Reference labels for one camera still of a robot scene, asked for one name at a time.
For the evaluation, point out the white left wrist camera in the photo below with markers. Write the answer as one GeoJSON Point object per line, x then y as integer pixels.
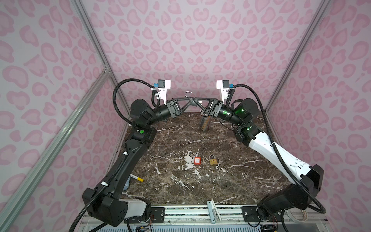
{"type": "Point", "coordinates": [162, 86]}

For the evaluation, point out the roll of clear tape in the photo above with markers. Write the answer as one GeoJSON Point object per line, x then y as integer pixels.
{"type": "Point", "coordinates": [297, 215]}

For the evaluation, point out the aluminium corner post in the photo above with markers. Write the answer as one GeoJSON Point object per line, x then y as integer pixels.
{"type": "Point", "coordinates": [87, 25]}
{"type": "Point", "coordinates": [320, 13]}

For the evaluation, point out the aluminium corner post left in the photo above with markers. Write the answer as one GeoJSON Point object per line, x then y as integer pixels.
{"type": "Point", "coordinates": [87, 25]}

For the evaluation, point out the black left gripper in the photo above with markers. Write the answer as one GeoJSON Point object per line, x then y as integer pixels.
{"type": "Point", "coordinates": [173, 108]}

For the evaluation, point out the brass padlock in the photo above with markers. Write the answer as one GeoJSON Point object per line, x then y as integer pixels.
{"type": "Point", "coordinates": [213, 160]}

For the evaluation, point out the diagonal aluminium brace left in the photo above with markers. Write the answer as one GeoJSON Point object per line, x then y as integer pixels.
{"type": "Point", "coordinates": [29, 184]}

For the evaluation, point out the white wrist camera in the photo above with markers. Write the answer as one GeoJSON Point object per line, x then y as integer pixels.
{"type": "Point", "coordinates": [226, 90]}
{"type": "Point", "coordinates": [162, 86]}

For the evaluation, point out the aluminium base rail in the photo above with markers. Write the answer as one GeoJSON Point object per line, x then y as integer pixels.
{"type": "Point", "coordinates": [234, 218]}

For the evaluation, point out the aluminium corner post right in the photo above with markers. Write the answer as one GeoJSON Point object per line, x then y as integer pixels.
{"type": "Point", "coordinates": [320, 13]}

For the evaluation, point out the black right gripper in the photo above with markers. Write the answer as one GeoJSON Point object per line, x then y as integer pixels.
{"type": "Point", "coordinates": [215, 108]}

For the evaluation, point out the aluminium clamp bracket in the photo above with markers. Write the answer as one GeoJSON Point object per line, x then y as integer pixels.
{"type": "Point", "coordinates": [213, 212]}

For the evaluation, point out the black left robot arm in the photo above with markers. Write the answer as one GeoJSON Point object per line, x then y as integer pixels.
{"type": "Point", "coordinates": [104, 202]}

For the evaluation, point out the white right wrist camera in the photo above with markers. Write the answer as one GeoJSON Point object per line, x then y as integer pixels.
{"type": "Point", "coordinates": [226, 90]}

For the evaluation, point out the yellow white marker pen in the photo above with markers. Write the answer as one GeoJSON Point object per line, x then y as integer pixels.
{"type": "Point", "coordinates": [137, 178]}

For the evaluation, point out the small black padlock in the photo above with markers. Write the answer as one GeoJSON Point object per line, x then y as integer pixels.
{"type": "Point", "coordinates": [195, 102]}

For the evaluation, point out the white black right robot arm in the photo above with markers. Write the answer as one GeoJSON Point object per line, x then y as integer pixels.
{"type": "Point", "coordinates": [306, 180]}

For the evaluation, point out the red safety padlock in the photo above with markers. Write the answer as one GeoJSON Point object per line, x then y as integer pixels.
{"type": "Point", "coordinates": [197, 159]}

